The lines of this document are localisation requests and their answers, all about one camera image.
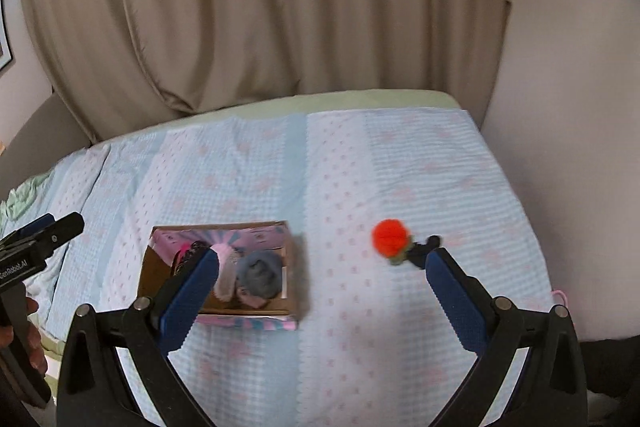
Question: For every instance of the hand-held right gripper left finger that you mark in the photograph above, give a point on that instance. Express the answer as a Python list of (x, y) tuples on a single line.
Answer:
[(192, 299)]

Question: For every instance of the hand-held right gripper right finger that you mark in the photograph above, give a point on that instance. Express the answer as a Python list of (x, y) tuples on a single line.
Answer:
[(455, 302)]

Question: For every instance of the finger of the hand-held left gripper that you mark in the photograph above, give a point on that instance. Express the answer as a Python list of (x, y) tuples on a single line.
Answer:
[(60, 232), (32, 229)]

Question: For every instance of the pink fluffy scrunchie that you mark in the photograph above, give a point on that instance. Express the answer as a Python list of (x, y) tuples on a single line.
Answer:
[(226, 276)]

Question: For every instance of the grey sock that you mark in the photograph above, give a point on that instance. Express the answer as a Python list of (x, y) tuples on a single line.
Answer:
[(260, 276)]

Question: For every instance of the red pompom toy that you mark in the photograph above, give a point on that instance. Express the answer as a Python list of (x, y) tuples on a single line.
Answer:
[(391, 239)]

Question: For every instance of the printed cardboard box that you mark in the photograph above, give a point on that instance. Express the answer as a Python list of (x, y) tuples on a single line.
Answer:
[(272, 237)]

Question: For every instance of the person's left hand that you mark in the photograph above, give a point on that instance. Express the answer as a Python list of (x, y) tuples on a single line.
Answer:
[(35, 337)]

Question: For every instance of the green crumpled cloth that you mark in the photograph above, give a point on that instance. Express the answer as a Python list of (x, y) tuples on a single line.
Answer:
[(20, 199)]

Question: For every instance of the dark cloth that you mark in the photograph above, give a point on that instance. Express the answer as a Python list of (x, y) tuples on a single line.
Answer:
[(610, 364)]

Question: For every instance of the framed wall poster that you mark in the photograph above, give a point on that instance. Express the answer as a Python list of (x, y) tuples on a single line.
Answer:
[(4, 37)]

